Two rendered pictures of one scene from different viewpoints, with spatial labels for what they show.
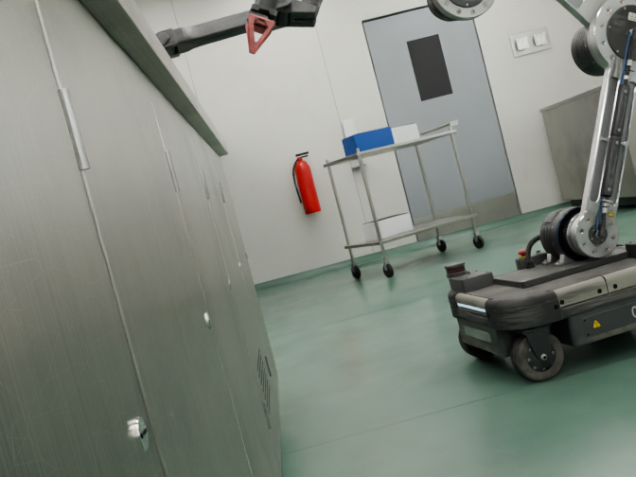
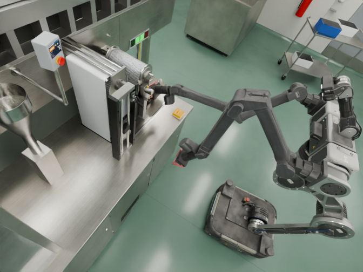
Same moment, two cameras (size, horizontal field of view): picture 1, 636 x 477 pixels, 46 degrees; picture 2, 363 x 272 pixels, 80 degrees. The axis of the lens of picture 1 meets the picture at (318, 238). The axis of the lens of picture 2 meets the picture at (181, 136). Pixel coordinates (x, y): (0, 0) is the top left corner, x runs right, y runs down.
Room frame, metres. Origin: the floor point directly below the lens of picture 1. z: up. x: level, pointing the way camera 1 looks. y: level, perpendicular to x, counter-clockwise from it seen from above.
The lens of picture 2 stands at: (1.25, -0.14, 2.17)
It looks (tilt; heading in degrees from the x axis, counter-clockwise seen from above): 53 degrees down; 16
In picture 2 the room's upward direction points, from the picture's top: 20 degrees clockwise
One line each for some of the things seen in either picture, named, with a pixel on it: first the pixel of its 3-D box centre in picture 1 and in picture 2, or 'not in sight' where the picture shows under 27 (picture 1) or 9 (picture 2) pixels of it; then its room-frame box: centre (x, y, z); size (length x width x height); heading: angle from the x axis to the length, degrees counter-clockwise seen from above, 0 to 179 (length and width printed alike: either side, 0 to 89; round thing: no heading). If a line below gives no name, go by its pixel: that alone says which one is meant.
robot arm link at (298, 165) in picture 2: not in sight; (288, 165); (1.97, -0.44, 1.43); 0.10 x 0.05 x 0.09; 100
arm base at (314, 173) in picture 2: not in sight; (308, 170); (1.99, -0.51, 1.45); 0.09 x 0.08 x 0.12; 10
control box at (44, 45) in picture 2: not in sight; (51, 52); (1.61, 0.49, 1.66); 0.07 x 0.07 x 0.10; 19
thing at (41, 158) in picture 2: not in sight; (35, 149); (1.44, 0.56, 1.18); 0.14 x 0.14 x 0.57
